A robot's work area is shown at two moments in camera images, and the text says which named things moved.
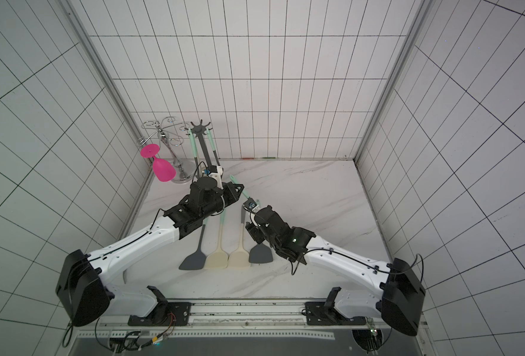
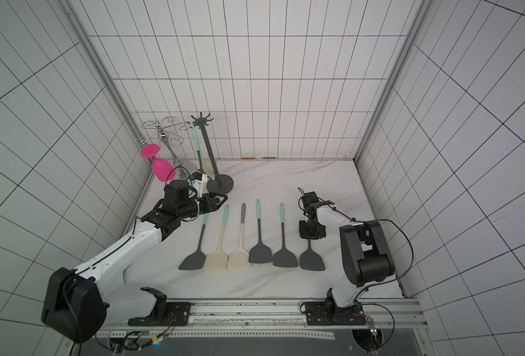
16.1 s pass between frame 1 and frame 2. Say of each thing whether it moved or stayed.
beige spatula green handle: stayed
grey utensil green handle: stayed
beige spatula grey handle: stayed
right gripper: moved
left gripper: moved
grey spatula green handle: stayed
